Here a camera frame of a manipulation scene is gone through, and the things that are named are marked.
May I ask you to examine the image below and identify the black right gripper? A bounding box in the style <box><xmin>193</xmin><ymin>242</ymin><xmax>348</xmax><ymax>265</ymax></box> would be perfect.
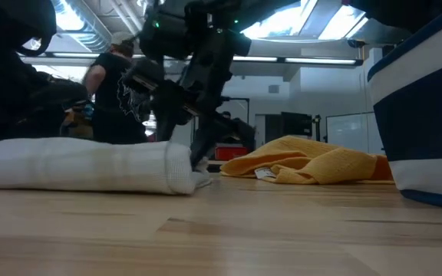
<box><xmin>123</xmin><ymin>28</ymin><xmax>256</xmax><ymax>169</ymax></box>

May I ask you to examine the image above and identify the white striped towel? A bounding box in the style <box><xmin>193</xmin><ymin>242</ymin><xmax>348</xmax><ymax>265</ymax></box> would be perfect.
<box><xmin>0</xmin><ymin>136</ymin><xmax>213</xmax><ymax>196</ymax></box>

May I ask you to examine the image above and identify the black metal stand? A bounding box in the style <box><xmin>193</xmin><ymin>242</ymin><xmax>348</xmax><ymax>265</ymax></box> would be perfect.
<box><xmin>220</xmin><ymin>97</ymin><xmax>251</xmax><ymax>124</ymax></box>

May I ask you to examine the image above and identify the black monitor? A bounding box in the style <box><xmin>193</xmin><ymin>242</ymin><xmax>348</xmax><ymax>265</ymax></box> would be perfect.
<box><xmin>281</xmin><ymin>111</ymin><xmax>314</xmax><ymax>137</ymax></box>

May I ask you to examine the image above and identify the orange towel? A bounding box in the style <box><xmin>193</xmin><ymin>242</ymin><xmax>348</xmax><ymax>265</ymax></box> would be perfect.
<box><xmin>219</xmin><ymin>134</ymin><xmax>394</xmax><ymax>186</ymax></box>

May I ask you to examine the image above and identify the red storage box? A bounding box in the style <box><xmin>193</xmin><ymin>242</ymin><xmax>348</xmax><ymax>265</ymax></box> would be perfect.
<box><xmin>215</xmin><ymin>145</ymin><xmax>249</xmax><ymax>162</ymax></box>

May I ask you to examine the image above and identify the black ceiling camera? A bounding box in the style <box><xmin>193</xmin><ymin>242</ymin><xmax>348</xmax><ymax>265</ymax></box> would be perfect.
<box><xmin>346</xmin><ymin>38</ymin><xmax>368</xmax><ymax>50</ymax></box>

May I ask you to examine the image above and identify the long light bar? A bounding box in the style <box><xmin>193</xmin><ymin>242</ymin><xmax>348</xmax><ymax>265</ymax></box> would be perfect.
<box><xmin>21</xmin><ymin>51</ymin><xmax>364</xmax><ymax>67</ymax></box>

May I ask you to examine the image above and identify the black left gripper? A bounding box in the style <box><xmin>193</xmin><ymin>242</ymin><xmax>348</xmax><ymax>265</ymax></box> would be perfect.
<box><xmin>21</xmin><ymin>79</ymin><xmax>91</xmax><ymax>139</ymax></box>

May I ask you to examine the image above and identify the blue fabric bin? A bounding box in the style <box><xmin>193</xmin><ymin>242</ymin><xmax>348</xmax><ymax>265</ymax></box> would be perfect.
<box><xmin>366</xmin><ymin>0</ymin><xmax>442</xmax><ymax>212</ymax></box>

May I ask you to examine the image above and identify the white framed board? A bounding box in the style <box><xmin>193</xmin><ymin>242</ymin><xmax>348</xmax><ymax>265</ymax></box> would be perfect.
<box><xmin>325</xmin><ymin>111</ymin><xmax>374</xmax><ymax>154</ymax></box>

